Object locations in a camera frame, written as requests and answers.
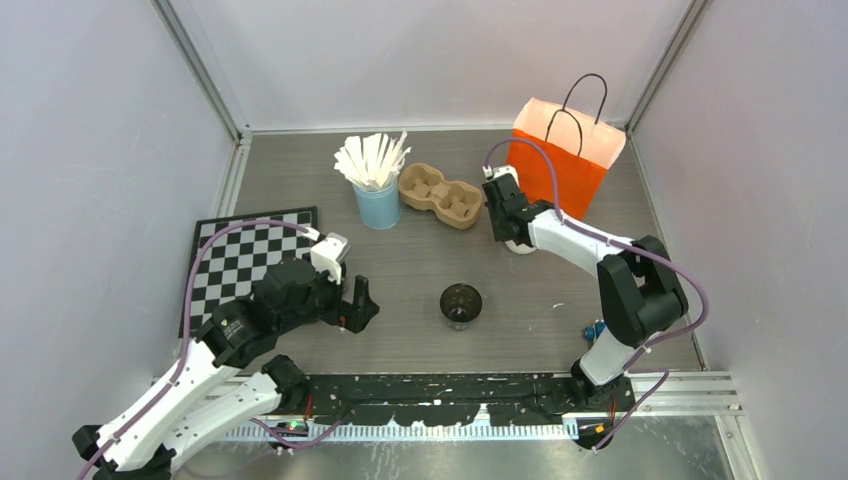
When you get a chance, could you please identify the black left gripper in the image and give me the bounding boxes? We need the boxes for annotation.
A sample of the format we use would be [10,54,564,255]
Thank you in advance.
[279,259,379,332]

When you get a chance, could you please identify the black paper coffee cup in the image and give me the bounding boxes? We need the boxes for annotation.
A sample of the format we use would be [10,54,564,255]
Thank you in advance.
[439,283,483,331]

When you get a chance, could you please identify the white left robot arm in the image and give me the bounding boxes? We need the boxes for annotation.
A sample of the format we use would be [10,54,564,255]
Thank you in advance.
[72,258,380,479]

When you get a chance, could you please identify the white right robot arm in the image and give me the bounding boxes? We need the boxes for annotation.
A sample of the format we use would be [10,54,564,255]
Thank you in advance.
[482,167,688,411]

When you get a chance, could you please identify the stack of white lids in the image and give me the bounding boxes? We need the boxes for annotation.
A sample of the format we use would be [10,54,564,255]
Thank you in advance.
[505,241,536,255]

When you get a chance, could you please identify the brown cardboard cup carrier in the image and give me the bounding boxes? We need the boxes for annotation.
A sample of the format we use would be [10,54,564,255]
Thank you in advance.
[398,163,484,230]

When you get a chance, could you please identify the orange paper bag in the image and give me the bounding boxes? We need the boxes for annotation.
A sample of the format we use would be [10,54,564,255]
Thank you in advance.
[506,73,626,220]

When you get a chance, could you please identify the light blue cup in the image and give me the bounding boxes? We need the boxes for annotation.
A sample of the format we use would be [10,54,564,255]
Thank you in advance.
[353,180,401,230]

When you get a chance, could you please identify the black white chessboard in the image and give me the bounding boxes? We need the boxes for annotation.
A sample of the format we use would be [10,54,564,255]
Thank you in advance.
[186,206,318,331]

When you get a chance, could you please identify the blue toy block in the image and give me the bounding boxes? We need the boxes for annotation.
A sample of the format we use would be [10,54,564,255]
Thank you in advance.
[582,320,606,344]

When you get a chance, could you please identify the white wooden stir sticks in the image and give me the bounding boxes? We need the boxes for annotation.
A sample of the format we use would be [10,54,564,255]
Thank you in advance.
[333,131,411,192]

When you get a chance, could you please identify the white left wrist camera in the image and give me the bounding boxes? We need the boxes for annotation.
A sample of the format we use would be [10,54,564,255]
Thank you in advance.
[310,233,350,285]

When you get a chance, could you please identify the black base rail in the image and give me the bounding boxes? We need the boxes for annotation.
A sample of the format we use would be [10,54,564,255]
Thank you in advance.
[275,373,635,427]

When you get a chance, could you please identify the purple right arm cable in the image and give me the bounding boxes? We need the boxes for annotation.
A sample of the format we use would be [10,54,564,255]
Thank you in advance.
[483,137,710,452]

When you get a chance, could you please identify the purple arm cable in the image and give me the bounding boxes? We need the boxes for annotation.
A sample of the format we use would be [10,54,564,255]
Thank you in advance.
[483,137,710,452]
[76,219,323,480]

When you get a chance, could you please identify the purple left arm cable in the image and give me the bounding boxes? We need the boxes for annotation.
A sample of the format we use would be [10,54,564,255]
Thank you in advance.
[76,219,323,480]

